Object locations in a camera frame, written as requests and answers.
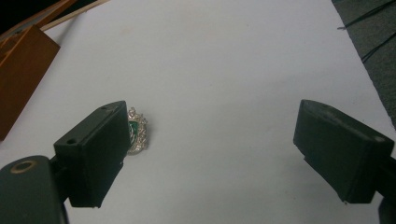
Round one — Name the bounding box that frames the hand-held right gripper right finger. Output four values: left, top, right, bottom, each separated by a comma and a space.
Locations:
292, 99, 396, 204

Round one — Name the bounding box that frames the light wooden strip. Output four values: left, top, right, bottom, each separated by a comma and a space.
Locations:
39, 0, 110, 33

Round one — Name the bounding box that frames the brown wooden box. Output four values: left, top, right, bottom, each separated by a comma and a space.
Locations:
0, 0, 78, 142

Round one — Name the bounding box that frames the silver brooch with green stone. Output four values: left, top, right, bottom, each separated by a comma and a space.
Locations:
126, 106, 149, 156

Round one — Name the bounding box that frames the black cable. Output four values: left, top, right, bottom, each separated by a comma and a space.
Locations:
337, 0, 396, 31
361, 32, 396, 63

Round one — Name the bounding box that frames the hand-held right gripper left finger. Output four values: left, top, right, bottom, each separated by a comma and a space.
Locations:
52, 100, 132, 209

